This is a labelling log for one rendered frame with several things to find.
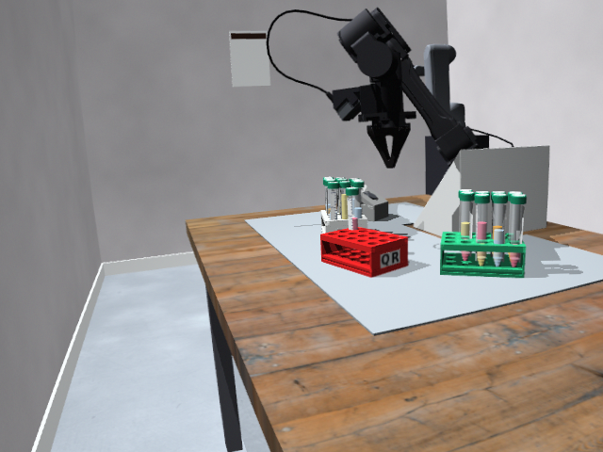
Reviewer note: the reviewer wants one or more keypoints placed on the green test tube rack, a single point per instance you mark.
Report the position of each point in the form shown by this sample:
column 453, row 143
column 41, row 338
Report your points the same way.
column 452, row 263

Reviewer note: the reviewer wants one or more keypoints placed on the red test tube rack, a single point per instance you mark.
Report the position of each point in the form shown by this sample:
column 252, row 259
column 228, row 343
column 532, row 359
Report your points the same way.
column 375, row 252

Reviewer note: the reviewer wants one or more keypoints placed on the conical tube with yellow liquid and green cap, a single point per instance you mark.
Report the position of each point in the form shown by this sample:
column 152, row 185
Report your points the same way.
column 343, row 199

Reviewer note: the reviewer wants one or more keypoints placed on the white tube rack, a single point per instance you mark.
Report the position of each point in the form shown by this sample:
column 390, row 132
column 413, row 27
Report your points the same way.
column 328, row 225

